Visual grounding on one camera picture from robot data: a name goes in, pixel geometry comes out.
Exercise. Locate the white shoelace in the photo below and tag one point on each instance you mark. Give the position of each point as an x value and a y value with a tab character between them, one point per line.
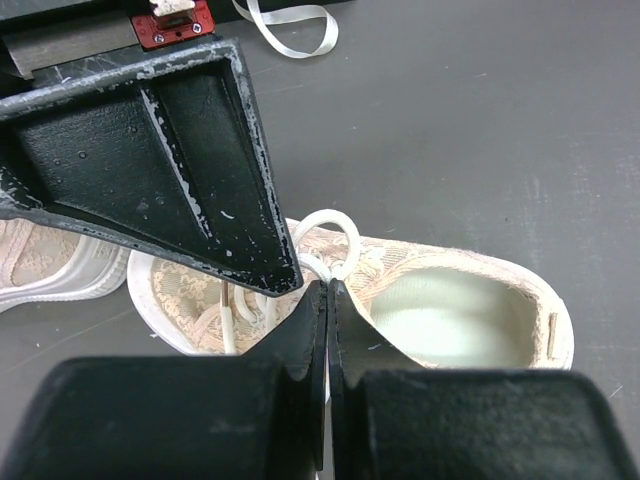
327	244

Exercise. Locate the beige lace sneaker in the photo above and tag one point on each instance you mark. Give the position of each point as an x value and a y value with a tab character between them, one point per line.
443	307
42	264

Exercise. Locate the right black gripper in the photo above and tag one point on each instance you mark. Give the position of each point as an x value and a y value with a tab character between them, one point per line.
142	130

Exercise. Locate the dark framed display box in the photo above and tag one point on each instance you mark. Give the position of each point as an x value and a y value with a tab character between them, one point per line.
223	11

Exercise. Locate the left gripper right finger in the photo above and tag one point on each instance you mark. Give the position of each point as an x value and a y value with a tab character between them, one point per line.
394	419

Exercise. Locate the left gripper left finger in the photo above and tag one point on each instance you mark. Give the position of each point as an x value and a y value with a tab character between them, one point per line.
259	415

